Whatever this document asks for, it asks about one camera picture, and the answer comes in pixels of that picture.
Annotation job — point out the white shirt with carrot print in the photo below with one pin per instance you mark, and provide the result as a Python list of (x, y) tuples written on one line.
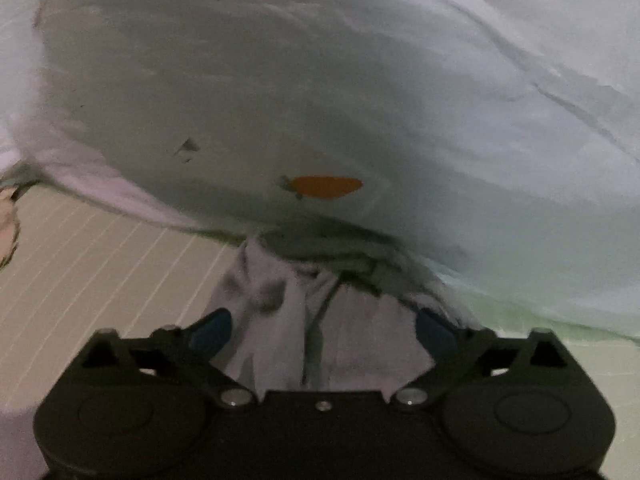
[(310, 110)]

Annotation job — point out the striped beige bed sheet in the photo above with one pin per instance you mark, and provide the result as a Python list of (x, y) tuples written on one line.
[(95, 270)]

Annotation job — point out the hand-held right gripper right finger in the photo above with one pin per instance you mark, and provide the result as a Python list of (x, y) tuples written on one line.
[(434, 332)]

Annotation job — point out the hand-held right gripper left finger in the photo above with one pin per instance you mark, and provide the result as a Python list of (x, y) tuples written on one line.
[(210, 332)]

